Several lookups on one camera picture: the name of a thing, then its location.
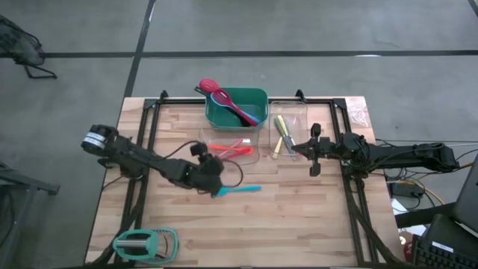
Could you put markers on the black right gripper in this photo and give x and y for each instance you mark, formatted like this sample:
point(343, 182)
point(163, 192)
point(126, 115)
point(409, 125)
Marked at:
point(321, 149)

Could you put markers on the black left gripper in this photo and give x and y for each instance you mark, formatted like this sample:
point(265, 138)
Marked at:
point(211, 175)

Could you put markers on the teal silicone spatula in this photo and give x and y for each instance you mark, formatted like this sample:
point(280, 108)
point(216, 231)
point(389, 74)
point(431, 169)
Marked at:
point(242, 189)

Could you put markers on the cream-tipped utensil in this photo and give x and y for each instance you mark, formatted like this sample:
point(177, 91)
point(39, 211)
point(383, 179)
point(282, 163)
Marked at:
point(279, 125)

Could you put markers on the pink silicone spatula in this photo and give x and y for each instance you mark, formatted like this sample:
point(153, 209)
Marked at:
point(235, 143)

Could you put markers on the dark red silicone spatula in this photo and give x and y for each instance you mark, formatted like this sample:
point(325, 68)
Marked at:
point(244, 152)

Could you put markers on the blue silicone spoon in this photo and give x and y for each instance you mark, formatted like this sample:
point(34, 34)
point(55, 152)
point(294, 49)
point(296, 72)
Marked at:
point(255, 120)

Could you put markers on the green plastic bin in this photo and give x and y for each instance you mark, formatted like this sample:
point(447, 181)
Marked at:
point(257, 101)

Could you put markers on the red slotted spoon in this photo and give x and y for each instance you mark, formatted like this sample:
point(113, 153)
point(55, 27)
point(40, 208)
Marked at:
point(239, 110)

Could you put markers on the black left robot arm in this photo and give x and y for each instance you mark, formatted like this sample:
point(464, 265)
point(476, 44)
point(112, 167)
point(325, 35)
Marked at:
point(138, 158)

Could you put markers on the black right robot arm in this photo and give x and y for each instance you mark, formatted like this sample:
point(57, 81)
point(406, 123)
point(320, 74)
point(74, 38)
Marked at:
point(411, 153)

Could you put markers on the large clear plastic bin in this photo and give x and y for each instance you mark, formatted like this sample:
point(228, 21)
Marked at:
point(209, 158)

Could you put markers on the small clear plastic bin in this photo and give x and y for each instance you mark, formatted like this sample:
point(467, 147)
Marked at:
point(300, 112)

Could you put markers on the white paper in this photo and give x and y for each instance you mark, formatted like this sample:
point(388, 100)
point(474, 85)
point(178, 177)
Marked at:
point(397, 205)

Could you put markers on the black power brick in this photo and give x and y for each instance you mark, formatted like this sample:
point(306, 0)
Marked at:
point(407, 190)

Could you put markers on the red can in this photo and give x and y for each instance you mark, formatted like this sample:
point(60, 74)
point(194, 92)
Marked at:
point(408, 252)

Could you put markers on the black case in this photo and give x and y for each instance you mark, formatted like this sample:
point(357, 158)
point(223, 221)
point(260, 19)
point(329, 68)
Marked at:
point(448, 231)

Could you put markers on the dark monitor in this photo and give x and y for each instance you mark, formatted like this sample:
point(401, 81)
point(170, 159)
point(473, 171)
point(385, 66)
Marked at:
point(468, 201)

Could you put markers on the black keyboard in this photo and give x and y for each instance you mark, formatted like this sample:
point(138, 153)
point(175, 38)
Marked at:
point(440, 258)

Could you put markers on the grey metal stand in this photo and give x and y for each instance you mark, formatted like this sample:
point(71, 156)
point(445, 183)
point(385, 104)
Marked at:
point(22, 183)

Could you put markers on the black mesh chair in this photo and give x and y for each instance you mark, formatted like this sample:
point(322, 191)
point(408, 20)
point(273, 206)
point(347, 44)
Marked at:
point(18, 45)

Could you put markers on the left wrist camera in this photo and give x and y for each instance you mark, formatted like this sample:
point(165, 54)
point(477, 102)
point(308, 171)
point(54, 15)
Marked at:
point(199, 149)

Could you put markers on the black aluminium table frame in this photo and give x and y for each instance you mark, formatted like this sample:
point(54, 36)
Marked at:
point(179, 101)

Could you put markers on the teal frame with metal roller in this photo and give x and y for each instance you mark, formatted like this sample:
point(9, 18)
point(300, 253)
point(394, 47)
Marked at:
point(145, 243)

